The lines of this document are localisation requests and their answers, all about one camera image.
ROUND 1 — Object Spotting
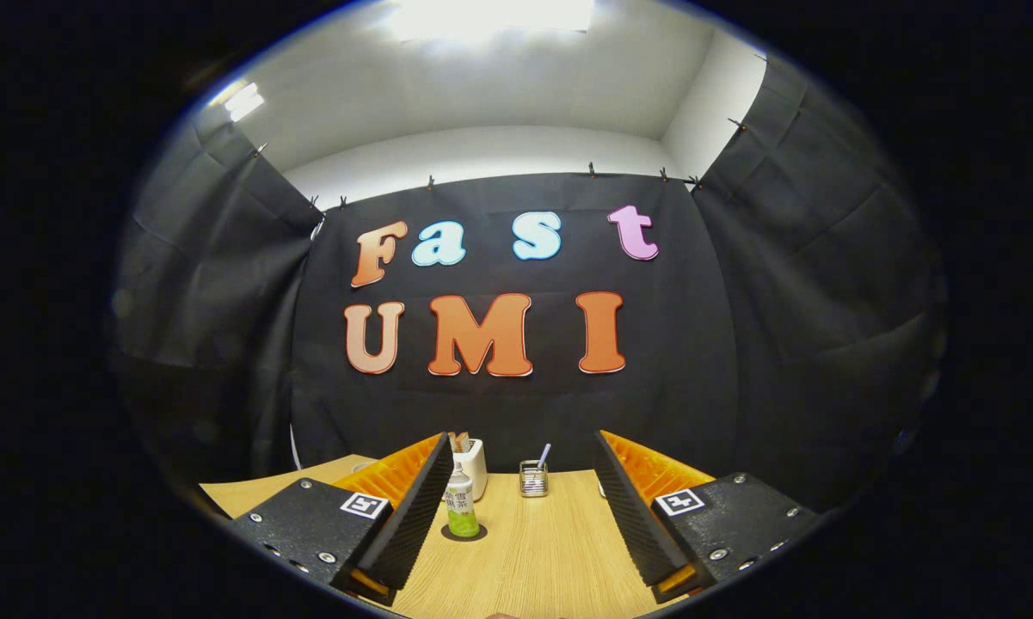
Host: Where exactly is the white toaster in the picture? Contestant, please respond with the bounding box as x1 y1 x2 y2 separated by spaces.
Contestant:
460 438 489 502

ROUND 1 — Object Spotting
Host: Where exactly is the clear juice bottle white green label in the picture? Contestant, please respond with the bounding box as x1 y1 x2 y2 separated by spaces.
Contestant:
445 462 481 539

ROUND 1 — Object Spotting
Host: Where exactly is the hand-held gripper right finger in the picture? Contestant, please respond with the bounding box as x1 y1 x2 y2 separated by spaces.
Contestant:
592 430 822 605

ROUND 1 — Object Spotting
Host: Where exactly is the black backdrop cloth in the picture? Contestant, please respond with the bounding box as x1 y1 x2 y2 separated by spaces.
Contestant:
110 53 949 517

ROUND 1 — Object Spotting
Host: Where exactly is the wooden table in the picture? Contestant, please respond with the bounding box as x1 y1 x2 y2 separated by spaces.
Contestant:
200 454 689 619

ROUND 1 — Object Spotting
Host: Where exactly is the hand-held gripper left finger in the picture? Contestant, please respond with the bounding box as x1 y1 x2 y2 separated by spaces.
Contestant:
228 432 455 607

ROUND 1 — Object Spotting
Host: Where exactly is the large ceiling light panel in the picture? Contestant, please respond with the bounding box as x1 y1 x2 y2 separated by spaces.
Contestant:
391 0 594 40

